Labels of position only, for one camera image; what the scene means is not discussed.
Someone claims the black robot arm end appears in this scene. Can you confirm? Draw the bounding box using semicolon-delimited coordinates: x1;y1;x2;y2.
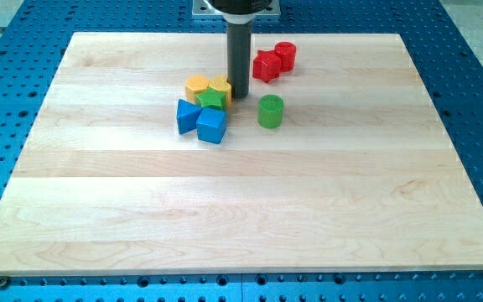
208;0;272;25

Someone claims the blue cube block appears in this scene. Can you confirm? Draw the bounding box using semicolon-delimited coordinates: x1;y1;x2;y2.
196;107;227;144

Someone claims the light wooden board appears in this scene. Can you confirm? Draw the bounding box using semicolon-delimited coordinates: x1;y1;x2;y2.
0;32;483;276

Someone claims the left board clamp screw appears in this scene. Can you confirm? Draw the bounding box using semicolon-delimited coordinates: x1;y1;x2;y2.
0;276;12;289

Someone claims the green cylinder block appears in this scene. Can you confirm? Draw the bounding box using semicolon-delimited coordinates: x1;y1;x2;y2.
257;95;284;128

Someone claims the green star block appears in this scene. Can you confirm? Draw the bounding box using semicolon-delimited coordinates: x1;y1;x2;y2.
195;88;226;111

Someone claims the blue triangle block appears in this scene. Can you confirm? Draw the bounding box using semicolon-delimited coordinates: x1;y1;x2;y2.
176;99;202;134

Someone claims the yellow heart block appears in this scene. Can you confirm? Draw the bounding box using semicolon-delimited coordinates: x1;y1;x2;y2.
209;75;232;107

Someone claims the yellow hexagon block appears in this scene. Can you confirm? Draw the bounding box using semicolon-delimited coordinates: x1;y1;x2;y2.
184;75;210;105

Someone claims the red star block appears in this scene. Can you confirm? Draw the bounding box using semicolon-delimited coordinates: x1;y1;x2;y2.
252;50;282;83

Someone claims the red cylinder block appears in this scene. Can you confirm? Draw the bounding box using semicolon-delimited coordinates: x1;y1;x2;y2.
274;41;297;72

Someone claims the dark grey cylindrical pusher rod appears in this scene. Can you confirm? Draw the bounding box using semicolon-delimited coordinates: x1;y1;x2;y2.
227;22;252;99

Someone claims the silver metal mounting plate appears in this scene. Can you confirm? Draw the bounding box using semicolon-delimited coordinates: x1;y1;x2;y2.
191;0;281;19

